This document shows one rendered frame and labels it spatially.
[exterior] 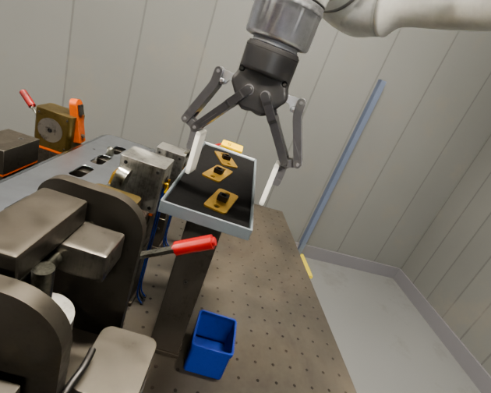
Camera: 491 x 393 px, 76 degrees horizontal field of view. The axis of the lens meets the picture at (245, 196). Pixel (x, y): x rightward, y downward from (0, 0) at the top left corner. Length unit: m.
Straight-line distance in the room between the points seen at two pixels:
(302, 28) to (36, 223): 0.36
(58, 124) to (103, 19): 1.36
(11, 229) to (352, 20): 0.49
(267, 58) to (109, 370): 0.39
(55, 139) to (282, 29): 0.83
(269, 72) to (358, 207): 2.46
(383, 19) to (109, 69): 2.01
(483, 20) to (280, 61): 0.23
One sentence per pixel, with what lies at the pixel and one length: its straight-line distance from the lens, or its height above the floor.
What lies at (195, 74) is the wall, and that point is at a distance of 2.27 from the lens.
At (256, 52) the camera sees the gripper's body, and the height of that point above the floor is 1.39.
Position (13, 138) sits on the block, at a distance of 0.94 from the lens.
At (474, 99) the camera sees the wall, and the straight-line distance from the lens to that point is 2.99.
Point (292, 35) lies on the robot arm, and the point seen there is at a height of 1.42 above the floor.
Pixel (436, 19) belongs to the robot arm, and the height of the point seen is 1.50.
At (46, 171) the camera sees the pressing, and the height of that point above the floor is 1.00.
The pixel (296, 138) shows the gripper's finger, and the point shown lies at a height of 1.30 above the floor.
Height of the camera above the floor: 1.38
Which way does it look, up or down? 23 degrees down
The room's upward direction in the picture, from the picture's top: 21 degrees clockwise
